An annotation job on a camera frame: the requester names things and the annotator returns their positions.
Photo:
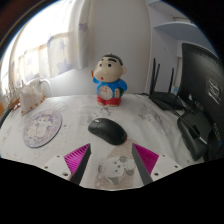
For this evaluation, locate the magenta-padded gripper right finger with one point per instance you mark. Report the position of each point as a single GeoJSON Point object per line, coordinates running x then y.
{"type": "Point", "coordinates": [146, 159]}

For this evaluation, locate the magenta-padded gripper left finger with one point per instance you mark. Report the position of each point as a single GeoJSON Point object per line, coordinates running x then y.
{"type": "Point", "coordinates": [77, 158]}

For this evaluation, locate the black computer mouse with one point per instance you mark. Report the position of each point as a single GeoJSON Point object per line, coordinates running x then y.
{"type": "Point", "coordinates": [108, 130]}

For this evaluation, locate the round purple printed mouse pad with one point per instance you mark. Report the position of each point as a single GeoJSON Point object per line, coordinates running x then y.
{"type": "Point", "coordinates": [42, 128]}

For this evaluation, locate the white cartoon-print tablecloth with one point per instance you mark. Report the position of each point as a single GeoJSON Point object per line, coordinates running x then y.
{"type": "Point", "coordinates": [76, 115]}

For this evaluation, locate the black router with antennas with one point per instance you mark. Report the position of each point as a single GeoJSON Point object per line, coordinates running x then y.
{"type": "Point", "coordinates": [168, 99]}

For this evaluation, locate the white curved metal tube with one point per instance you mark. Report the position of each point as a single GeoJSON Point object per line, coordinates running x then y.
{"type": "Point", "coordinates": [46, 83]}

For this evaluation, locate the cartoon boy figure clock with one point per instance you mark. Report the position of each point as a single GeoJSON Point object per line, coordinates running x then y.
{"type": "Point", "coordinates": [109, 80]}

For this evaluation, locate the wooden model sailing ship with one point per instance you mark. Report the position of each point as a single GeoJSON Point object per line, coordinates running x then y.
{"type": "Point", "coordinates": [12, 101]}

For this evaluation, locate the black computer monitor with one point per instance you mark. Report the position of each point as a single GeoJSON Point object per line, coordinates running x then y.
{"type": "Point", "coordinates": [206, 83]}

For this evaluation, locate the white star-print curtain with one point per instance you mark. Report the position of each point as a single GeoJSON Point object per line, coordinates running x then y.
{"type": "Point", "coordinates": [56, 53]}

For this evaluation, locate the white wall shelf unit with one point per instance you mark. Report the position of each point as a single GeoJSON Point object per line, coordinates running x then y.
{"type": "Point", "coordinates": [183, 31]}

